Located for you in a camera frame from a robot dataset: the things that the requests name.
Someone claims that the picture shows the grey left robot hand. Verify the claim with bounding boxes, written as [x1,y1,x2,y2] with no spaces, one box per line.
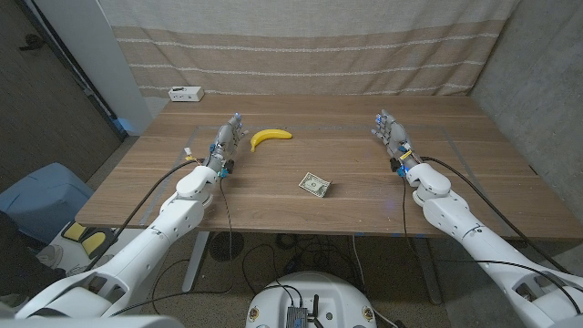
[203,112,250,179]

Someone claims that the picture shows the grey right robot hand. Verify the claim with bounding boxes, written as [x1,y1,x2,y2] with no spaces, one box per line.
[370,108,423,178]

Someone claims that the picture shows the one dollar bill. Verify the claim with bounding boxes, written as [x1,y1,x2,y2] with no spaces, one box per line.
[298,171,332,199]

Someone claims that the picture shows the yellow toy banana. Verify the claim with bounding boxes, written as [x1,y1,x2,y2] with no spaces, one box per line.
[250,128,293,153]

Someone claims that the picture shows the white power strip box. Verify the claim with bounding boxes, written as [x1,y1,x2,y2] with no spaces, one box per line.
[168,86,205,103]

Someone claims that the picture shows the black round floor fan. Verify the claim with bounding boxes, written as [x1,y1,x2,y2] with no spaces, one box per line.
[209,231,245,262]

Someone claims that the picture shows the beige striped fabric backdrop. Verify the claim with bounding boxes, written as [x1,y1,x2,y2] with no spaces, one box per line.
[98,0,520,99]

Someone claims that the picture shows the white table leg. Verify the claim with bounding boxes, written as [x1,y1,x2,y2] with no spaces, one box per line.
[181,231,211,293]

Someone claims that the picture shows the grey table leg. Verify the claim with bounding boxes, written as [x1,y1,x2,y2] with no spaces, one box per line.
[412,237,444,305]

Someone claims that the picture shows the yellow sponges on floor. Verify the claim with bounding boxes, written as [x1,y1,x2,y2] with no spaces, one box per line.
[61,221,118,261]

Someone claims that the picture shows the white robot torso base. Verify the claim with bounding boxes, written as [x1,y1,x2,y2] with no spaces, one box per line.
[245,272,378,328]

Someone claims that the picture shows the grey electronics box on torso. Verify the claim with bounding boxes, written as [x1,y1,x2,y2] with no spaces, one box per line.
[285,305,310,328]

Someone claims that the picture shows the blue plastic bin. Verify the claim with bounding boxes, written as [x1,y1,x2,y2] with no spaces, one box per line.
[0,162,95,245]

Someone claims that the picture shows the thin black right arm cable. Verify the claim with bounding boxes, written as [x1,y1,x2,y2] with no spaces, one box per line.
[400,175,412,241]

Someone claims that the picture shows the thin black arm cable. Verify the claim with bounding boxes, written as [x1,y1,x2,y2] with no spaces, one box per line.
[400,175,412,241]
[108,176,234,318]

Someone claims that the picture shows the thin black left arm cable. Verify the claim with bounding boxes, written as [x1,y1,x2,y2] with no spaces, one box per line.
[108,176,234,318]

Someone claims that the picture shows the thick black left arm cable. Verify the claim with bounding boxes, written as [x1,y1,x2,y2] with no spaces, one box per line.
[83,158,206,273]

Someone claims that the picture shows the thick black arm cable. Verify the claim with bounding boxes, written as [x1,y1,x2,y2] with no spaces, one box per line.
[419,156,571,275]
[83,158,206,273]

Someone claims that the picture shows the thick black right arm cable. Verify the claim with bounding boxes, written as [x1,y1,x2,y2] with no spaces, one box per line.
[419,156,571,275]

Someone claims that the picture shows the black floor cable tangle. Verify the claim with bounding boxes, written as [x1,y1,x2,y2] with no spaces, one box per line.
[240,232,365,297]

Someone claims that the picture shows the white door frame panel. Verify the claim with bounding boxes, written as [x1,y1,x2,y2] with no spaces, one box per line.
[34,0,154,137]

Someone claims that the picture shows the black door handle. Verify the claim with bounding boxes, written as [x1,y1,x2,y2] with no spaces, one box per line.
[18,34,46,52]

